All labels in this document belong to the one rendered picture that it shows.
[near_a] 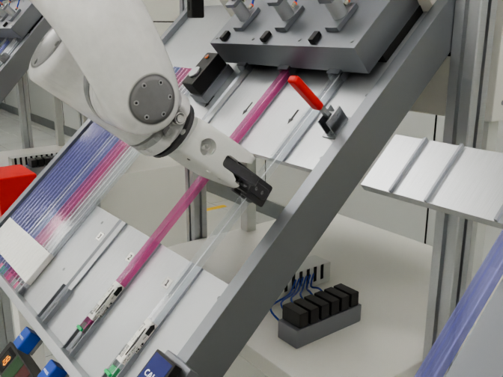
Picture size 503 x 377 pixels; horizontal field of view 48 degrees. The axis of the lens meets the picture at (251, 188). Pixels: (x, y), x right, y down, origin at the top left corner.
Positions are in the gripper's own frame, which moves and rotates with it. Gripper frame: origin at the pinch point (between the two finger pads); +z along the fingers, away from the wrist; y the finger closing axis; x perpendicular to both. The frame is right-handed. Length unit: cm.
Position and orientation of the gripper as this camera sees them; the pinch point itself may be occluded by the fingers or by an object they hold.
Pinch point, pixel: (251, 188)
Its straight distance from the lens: 75.8
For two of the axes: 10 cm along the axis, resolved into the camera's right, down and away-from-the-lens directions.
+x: -4.9, 8.6, -1.4
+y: -6.1, -2.2, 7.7
